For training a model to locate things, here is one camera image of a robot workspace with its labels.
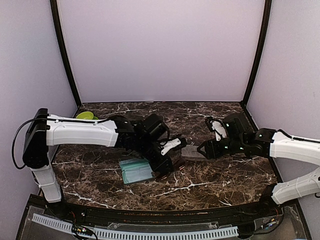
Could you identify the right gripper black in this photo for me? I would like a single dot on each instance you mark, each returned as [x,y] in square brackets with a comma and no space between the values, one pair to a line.
[211,147]

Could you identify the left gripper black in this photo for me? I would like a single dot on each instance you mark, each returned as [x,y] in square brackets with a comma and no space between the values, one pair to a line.
[158,166]

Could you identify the beige glasses case teal lining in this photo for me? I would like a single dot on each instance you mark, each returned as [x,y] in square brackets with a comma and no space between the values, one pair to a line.
[190,153]

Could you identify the brown sunglasses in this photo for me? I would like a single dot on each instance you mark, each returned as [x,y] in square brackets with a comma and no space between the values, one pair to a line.
[176,167]

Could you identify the blue-grey glasses case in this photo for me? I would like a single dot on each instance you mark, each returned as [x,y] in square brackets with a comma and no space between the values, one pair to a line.
[133,162]

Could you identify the light blue cloth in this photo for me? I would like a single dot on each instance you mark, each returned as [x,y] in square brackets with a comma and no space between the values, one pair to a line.
[137,174]

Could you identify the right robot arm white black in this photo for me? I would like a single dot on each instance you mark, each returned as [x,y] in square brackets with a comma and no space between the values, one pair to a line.
[234,135]

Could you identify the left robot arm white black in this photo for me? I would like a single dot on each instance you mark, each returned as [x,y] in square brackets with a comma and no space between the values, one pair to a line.
[141,136]

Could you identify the green bowl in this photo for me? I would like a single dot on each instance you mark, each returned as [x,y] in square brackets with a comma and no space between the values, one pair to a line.
[86,115]

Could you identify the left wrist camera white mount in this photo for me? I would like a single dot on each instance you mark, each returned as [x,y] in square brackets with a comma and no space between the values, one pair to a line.
[175,144]

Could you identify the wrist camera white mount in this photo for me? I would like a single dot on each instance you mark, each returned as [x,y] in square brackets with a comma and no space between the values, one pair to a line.
[175,144]
[216,126]

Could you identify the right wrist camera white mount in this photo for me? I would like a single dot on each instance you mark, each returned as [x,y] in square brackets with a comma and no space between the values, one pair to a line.
[216,126]

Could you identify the black front rail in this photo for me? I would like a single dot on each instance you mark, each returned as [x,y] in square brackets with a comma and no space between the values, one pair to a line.
[242,214]

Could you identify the white slotted cable duct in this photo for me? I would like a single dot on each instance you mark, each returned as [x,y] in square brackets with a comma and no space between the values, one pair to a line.
[99,233]

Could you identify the right black frame post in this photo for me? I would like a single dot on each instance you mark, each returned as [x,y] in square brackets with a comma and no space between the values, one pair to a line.
[258,53]

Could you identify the black frame post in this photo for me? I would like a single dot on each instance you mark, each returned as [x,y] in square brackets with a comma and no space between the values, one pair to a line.
[63,51]
[258,53]

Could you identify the left black frame post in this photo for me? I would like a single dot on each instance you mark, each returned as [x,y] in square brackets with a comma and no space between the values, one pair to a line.
[63,51]

